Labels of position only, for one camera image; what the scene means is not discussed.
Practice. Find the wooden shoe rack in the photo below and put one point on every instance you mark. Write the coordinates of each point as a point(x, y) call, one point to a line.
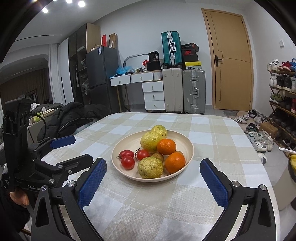
point(282, 102)

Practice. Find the teal suitcase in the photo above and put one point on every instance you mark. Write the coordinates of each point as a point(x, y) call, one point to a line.
point(172, 49)

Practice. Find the yellow bananas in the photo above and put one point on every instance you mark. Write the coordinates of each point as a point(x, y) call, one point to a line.
point(292, 162)

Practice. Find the orange mandarin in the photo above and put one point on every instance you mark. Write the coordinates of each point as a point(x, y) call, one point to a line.
point(175, 162)
point(166, 146)

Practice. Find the wrinkled greenish passion fruit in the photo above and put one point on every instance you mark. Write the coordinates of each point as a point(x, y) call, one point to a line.
point(150, 167)

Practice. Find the person's left hand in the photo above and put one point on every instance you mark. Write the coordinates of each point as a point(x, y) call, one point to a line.
point(20, 197)

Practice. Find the cream round plate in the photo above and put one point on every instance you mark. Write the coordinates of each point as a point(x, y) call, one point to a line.
point(137, 162)

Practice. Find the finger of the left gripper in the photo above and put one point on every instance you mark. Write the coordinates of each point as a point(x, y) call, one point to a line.
point(62, 142)
point(75, 165)

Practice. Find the beige suitcase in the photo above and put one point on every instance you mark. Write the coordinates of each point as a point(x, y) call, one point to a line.
point(173, 90)

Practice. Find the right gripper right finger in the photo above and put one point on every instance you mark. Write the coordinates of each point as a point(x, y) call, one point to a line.
point(216, 181)

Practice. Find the silver suitcase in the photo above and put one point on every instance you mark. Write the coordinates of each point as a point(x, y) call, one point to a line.
point(194, 91)

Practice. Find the checkered tablecloth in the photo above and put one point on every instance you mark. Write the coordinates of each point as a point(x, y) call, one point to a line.
point(177, 206)

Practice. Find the black refrigerator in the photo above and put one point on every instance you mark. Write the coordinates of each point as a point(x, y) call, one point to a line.
point(102, 64)

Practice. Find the wooden door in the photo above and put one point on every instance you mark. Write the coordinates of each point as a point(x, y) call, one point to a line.
point(231, 59)

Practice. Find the white drawer desk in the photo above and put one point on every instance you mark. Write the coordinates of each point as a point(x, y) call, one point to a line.
point(143, 89)

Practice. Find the black jacket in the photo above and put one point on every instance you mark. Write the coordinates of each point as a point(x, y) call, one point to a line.
point(65, 120)

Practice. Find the yellow passion fruit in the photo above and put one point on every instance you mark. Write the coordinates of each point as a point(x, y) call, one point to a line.
point(161, 130)
point(150, 140)

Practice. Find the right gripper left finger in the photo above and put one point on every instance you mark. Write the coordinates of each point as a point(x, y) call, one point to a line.
point(89, 182)

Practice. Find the yellow passion fruit front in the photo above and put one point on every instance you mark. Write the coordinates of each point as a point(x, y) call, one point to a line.
point(150, 140)

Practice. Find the red tomato with stem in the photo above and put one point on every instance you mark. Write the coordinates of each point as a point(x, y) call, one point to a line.
point(125, 153)

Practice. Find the stacked shoe boxes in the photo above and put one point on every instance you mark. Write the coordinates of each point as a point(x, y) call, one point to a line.
point(190, 56)

